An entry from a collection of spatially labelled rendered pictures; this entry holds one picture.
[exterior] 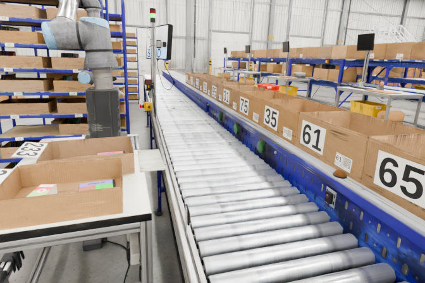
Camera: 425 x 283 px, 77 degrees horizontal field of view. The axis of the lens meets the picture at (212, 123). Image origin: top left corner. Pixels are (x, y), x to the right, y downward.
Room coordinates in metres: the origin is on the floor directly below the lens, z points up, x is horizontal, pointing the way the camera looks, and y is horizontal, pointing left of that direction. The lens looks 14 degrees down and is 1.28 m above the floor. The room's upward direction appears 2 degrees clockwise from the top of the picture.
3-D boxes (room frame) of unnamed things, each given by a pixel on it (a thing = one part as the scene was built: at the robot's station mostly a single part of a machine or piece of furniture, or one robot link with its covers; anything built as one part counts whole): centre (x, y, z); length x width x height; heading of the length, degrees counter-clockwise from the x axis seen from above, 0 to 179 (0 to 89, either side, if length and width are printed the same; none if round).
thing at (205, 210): (0.92, -0.15, 0.72); 0.52 x 0.05 x 0.05; 106
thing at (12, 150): (2.42, 1.73, 0.39); 0.40 x 0.30 x 0.10; 106
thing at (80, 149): (1.19, 0.58, 0.80); 0.38 x 0.28 x 0.10; 111
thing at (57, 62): (2.55, 1.26, 1.19); 0.40 x 0.30 x 0.10; 106
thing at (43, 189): (0.86, 0.60, 0.78); 0.10 x 0.06 x 0.05; 6
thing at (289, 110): (1.43, -0.48, 0.96); 0.39 x 0.29 x 0.17; 16
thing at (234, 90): (2.18, -0.27, 0.96); 0.39 x 0.29 x 0.17; 16
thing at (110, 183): (0.91, 0.43, 0.76); 0.19 x 0.14 x 0.02; 23
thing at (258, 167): (1.23, -0.07, 0.72); 0.52 x 0.05 x 0.05; 106
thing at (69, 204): (0.88, 0.52, 0.80); 0.38 x 0.28 x 0.10; 109
